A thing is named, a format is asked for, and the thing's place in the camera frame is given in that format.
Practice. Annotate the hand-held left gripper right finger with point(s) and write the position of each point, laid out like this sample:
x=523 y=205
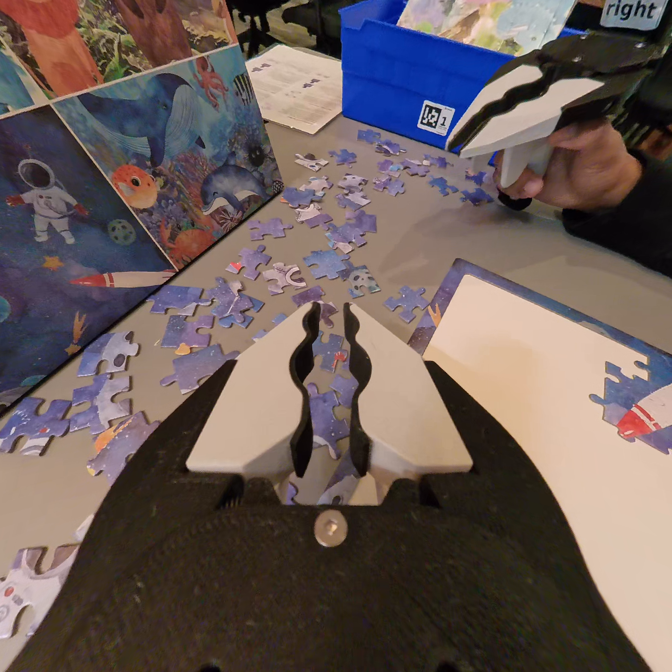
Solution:
x=404 y=414

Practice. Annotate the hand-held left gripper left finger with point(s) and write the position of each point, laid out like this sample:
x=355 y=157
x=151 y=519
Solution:
x=252 y=414

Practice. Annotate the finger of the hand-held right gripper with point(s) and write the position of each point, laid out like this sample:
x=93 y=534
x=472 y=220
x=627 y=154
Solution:
x=525 y=126
x=504 y=92

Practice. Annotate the space puzzle frame tray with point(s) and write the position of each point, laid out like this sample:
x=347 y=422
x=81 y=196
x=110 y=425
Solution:
x=525 y=393

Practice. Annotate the puzzle pieces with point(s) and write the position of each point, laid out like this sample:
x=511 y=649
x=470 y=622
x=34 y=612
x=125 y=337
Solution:
x=325 y=262

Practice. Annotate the assembled rocket puzzle section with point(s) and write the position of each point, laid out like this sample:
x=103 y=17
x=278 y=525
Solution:
x=640 y=414

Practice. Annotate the person's right forearm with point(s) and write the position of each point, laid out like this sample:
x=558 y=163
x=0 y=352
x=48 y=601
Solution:
x=645 y=225

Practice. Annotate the person's right hand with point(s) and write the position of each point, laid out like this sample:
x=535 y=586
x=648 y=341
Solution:
x=588 y=168

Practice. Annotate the dinosaur puzzle board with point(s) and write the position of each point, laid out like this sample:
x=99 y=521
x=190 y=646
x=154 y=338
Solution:
x=472 y=26

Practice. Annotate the blue bin with white tag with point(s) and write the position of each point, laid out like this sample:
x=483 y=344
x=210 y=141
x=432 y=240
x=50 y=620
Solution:
x=388 y=73

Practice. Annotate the printed paper sheet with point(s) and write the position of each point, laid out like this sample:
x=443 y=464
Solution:
x=294 y=89

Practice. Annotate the four-picture puzzle reference board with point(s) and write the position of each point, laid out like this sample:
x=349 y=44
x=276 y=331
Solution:
x=105 y=183

